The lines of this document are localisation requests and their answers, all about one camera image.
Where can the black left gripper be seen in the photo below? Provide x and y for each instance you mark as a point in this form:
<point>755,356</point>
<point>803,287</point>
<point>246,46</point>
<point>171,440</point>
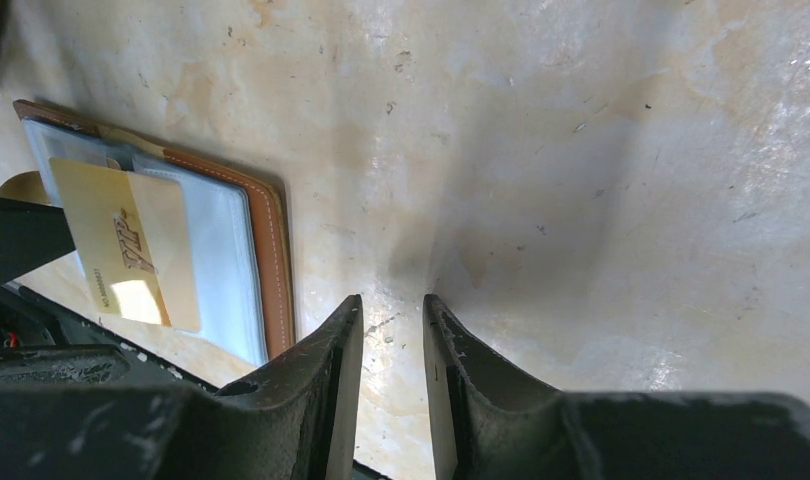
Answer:
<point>31,236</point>

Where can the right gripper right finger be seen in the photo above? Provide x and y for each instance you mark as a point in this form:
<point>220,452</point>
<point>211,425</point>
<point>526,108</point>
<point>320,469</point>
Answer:
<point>489,419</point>

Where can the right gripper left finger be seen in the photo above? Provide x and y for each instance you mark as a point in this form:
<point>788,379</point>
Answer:
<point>79,402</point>

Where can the gold VIP card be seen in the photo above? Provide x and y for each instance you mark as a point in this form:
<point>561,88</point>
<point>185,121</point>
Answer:
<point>131,236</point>

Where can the brown leather card holder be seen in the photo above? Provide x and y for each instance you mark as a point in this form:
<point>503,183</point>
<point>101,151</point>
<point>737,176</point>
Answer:
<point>235,226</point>

